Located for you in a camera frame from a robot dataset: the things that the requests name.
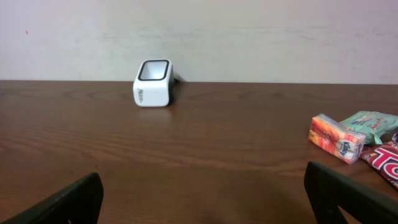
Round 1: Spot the teal wet wipes pack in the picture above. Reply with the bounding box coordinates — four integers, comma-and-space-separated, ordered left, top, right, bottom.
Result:
340, 111, 397, 144

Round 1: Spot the red orange snack bar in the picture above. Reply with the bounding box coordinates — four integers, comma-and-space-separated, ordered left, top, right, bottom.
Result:
360, 141, 397, 189

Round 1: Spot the white barcode scanner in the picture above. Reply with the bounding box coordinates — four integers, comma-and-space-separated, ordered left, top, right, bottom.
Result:
132, 59, 175, 107

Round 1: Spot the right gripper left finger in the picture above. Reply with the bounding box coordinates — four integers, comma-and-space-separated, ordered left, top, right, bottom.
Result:
3, 172, 104, 224

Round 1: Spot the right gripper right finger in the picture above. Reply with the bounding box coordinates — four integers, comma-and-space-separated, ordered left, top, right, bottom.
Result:
304, 161, 397, 223

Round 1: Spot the purple red tissue pack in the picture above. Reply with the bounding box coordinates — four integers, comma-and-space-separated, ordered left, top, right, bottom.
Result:
392, 133, 398, 144

